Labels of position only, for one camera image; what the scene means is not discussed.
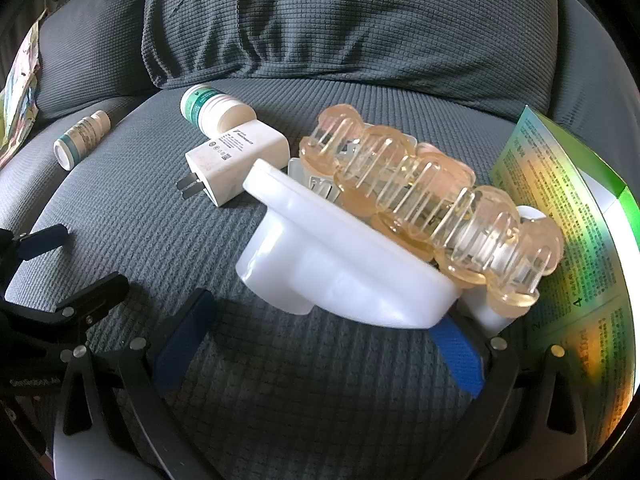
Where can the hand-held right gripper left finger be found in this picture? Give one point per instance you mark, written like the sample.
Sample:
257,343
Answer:
185,340

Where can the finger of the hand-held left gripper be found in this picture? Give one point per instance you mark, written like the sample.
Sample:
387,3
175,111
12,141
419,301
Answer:
85,297
45,242

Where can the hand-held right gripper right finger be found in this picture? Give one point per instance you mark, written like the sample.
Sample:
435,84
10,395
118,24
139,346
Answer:
460,355

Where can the small white pill bottle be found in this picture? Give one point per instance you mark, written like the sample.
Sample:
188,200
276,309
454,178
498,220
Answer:
80,139

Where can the green cardboard box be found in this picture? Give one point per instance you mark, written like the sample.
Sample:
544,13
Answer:
575,260

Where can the clear plastic packet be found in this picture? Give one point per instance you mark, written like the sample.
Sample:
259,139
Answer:
340,265

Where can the white tagged cloth pouch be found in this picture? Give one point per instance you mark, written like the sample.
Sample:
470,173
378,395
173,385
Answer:
235,160

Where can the large green label pill bottle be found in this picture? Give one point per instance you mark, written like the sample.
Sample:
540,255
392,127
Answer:
215,107

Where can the grey sofa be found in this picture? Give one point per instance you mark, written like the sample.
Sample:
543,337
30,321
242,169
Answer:
150,240

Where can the colourful printed paper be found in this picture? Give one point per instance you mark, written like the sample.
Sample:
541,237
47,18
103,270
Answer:
20,90

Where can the grey sofa cushion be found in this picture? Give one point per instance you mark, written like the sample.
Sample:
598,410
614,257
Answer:
595,55
95,45
350,25

